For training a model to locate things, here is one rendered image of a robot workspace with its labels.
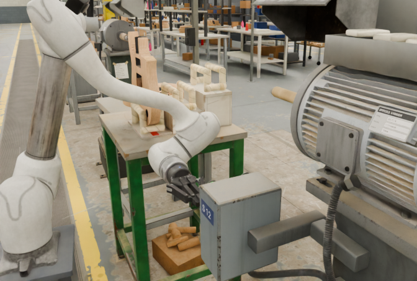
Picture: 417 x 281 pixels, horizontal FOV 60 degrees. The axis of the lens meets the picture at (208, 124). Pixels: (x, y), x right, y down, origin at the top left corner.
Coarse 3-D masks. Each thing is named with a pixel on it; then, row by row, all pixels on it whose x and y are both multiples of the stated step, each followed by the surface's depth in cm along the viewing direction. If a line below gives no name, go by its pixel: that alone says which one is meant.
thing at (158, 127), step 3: (147, 126) 164; (150, 126) 164; (153, 126) 165; (156, 126) 165; (159, 126) 166; (162, 126) 166; (141, 129) 163; (144, 129) 163; (147, 129) 163; (150, 129) 164; (153, 129) 165; (156, 129) 165; (159, 129) 166; (162, 129) 166; (144, 132) 164; (147, 132) 164
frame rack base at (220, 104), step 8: (200, 88) 180; (184, 96) 192; (200, 96) 171; (208, 96) 169; (216, 96) 170; (224, 96) 172; (200, 104) 173; (208, 104) 170; (216, 104) 172; (224, 104) 173; (216, 112) 173; (224, 112) 175; (224, 120) 176
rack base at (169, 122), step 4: (184, 100) 189; (196, 108) 175; (164, 112) 174; (200, 112) 169; (164, 116) 174; (168, 116) 169; (172, 116) 164; (164, 120) 176; (168, 120) 170; (172, 120) 165; (164, 124) 176; (168, 124) 171; (172, 124) 165; (172, 128) 166
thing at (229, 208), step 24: (216, 192) 78; (240, 192) 77; (264, 192) 78; (216, 216) 75; (240, 216) 76; (264, 216) 79; (216, 240) 76; (240, 240) 78; (216, 264) 79; (240, 264) 80; (264, 264) 84
